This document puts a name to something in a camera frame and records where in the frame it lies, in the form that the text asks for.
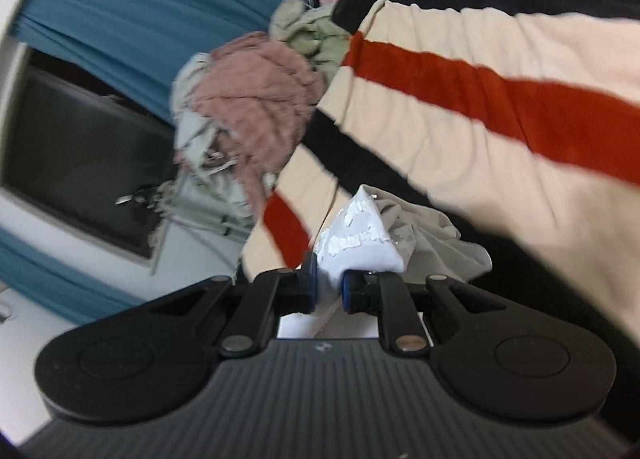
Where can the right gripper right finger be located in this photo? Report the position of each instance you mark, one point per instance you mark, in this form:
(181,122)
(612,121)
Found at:
(386,297)

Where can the dark window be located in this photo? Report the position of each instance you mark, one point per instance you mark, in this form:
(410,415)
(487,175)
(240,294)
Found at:
(84,154)

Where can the striped bed blanket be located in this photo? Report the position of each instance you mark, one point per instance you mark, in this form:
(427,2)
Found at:
(519,118)

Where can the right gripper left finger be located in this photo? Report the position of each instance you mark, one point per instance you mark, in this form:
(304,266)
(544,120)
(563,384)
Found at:
(253,312)

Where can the green clothes pile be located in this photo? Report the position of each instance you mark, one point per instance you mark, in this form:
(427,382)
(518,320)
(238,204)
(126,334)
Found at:
(311,32)

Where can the pink fluffy blanket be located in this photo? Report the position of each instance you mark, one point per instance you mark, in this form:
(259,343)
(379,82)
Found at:
(259,94)

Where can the left blue curtain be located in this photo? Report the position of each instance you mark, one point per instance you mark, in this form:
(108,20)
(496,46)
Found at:
(63,290)

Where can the grey white clothes pile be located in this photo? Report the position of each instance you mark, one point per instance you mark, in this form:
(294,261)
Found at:
(195,149)

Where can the white polo shirt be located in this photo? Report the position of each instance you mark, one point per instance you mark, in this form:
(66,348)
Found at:
(377,231)

